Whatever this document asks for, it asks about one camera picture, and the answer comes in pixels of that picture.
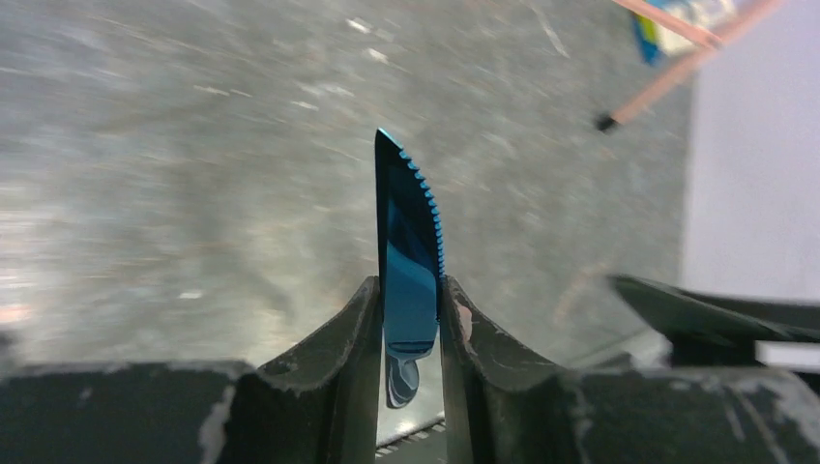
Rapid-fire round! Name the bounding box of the colourful toy block house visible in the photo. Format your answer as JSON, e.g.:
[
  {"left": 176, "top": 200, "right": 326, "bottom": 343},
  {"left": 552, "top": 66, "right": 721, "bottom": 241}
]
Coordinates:
[{"left": 630, "top": 0, "right": 738, "bottom": 67}]

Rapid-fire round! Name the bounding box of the pink music stand tripod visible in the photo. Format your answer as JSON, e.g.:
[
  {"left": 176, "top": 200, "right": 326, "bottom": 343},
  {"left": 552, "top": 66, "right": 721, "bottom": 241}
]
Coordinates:
[{"left": 596, "top": 0, "right": 782, "bottom": 132}]

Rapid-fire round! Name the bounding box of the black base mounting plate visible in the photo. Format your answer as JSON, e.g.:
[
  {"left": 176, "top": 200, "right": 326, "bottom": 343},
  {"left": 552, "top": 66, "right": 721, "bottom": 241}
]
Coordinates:
[{"left": 374, "top": 420, "right": 448, "bottom": 464}]

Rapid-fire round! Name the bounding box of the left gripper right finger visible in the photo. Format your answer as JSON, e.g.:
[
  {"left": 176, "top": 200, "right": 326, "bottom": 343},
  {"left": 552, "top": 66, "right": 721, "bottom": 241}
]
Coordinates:
[{"left": 440, "top": 278, "right": 819, "bottom": 463}]

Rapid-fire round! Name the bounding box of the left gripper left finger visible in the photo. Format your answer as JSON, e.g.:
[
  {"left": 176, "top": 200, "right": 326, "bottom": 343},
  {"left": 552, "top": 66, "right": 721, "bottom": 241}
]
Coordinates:
[{"left": 1, "top": 277, "right": 382, "bottom": 463}]

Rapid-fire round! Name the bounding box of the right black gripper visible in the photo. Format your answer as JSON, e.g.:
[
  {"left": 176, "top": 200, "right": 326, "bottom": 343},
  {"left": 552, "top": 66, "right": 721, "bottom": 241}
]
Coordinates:
[{"left": 608, "top": 275, "right": 819, "bottom": 375}]

